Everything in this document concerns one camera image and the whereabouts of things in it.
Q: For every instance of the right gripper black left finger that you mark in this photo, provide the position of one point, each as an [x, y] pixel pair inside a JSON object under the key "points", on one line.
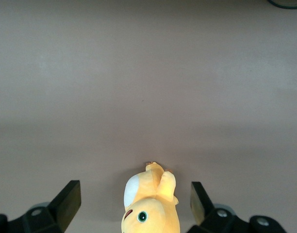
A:
{"points": [[58, 208]]}

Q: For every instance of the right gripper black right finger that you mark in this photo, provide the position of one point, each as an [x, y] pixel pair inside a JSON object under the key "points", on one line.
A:
{"points": [[204, 216]]}

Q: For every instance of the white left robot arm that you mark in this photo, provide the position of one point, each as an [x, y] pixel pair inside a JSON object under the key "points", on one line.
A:
{"points": [[286, 3]]}

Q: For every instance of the yellow plush toy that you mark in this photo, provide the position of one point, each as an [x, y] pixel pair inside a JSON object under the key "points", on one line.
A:
{"points": [[151, 194]]}

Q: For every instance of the brown table cover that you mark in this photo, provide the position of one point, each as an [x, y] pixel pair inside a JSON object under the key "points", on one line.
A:
{"points": [[138, 72]]}

